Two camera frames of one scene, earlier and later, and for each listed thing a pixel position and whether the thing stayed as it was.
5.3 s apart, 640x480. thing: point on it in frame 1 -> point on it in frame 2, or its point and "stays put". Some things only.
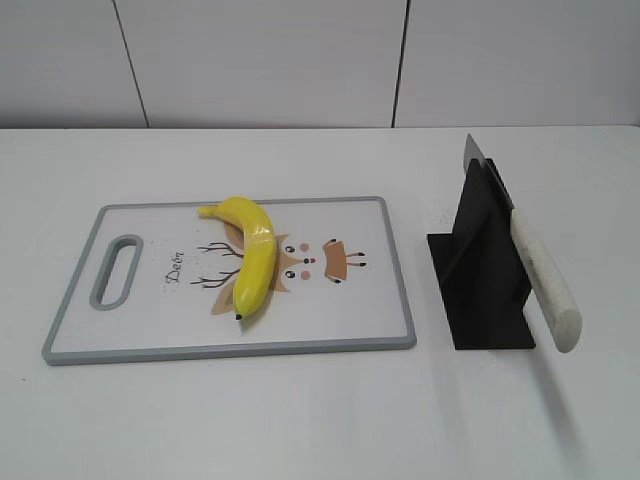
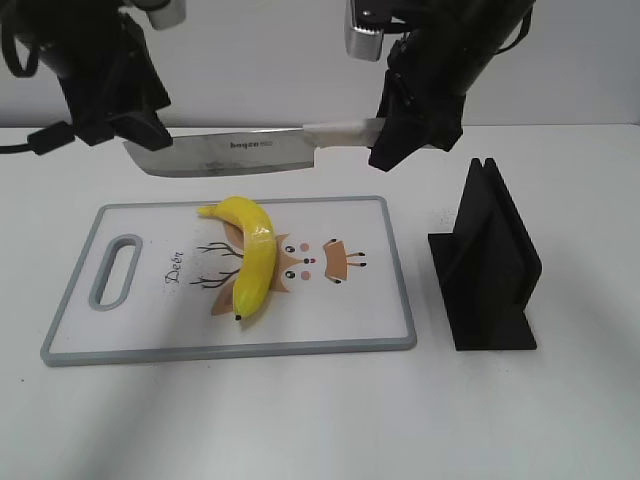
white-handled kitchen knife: [548, 285] -> [247, 152]
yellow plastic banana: [258, 253] stays put
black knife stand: [481, 270] stays put
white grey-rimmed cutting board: [158, 281] stays put
